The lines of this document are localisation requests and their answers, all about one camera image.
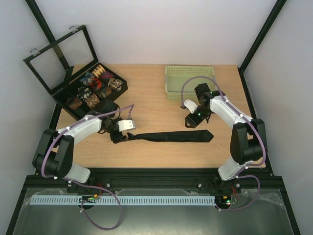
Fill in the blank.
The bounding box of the black necktie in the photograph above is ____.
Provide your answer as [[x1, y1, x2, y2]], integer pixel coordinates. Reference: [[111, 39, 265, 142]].
[[133, 130, 214, 142]]

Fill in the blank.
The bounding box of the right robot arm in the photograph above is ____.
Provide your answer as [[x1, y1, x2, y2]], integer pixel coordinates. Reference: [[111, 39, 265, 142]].
[[181, 83, 267, 192]]

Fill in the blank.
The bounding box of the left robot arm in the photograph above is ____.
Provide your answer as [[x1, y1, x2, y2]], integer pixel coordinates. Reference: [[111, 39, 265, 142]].
[[32, 104, 135, 184]]

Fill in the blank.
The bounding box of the brown dotted rolled tie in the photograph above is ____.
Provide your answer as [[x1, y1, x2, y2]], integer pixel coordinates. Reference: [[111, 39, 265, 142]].
[[86, 94, 100, 109]]

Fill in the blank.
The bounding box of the green plastic basket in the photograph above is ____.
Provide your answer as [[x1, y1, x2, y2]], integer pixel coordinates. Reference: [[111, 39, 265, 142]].
[[165, 66, 217, 101]]

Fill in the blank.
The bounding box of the olive brown rolled tie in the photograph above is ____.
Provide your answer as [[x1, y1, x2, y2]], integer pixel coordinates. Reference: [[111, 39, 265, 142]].
[[97, 86, 112, 98]]

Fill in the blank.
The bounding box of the brown beige rolled tie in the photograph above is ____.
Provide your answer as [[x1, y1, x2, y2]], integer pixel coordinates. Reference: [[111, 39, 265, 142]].
[[108, 78, 123, 91]]

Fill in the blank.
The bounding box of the black tie storage box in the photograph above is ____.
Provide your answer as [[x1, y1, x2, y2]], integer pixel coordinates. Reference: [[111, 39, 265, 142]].
[[53, 63, 128, 120]]

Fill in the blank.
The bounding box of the rust brown rolled tie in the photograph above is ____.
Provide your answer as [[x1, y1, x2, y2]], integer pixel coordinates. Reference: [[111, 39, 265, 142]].
[[66, 97, 82, 110]]

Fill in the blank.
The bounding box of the black white rolled tie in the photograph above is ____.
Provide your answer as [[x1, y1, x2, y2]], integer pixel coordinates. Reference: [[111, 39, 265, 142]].
[[77, 87, 93, 101]]

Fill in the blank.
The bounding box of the orange striped rolled tie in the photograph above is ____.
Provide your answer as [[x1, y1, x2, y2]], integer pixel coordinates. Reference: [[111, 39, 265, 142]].
[[89, 77, 105, 92]]

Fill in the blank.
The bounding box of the dark red rolled tie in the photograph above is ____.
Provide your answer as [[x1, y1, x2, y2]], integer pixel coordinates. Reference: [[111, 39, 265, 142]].
[[99, 71, 114, 83]]

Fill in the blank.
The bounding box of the blue patterned rolled tie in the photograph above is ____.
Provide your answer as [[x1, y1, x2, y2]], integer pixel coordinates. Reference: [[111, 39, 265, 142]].
[[80, 71, 98, 86]]

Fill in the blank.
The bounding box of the tan patterned rolled tie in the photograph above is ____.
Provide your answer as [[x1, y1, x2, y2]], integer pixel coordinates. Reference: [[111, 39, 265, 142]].
[[92, 65, 106, 77]]

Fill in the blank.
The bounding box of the glass box lid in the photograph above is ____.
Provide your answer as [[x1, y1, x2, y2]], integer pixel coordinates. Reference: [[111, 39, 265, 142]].
[[23, 25, 99, 96]]

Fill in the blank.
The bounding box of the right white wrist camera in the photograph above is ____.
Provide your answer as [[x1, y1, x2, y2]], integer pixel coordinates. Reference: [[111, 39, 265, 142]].
[[181, 99, 198, 114]]

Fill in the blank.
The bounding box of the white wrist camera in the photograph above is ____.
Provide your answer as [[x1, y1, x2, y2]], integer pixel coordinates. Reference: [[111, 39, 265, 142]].
[[181, 99, 198, 114], [117, 119, 136, 132]]

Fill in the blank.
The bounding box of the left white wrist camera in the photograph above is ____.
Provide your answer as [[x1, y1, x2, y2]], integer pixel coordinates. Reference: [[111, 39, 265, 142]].
[[117, 119, 136, 132]]

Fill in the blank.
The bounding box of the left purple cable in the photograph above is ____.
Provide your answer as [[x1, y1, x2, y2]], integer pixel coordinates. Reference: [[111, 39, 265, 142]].
[[42, 104, 135, 230]]

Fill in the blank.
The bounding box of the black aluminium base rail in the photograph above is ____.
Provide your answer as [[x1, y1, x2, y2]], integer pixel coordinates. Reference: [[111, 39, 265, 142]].
[[22, 167, 285, 194]]

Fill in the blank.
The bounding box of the white slotted cable duct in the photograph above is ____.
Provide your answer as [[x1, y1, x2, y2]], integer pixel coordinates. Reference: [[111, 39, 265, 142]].
[[30, 195, 216, 206]]

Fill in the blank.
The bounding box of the right black frame post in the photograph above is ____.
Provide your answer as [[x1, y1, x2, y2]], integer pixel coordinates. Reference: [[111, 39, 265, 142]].
[[237, 0, 287, 71]]

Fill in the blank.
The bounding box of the black frame post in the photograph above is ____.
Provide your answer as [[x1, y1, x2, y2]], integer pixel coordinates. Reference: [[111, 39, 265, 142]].
[[25, 0, 70, 72], [237, 0, 287, 71]]

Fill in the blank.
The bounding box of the left black frame post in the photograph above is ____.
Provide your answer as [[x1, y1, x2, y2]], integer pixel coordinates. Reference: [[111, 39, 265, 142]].
[[25, 0, 70, 72]]

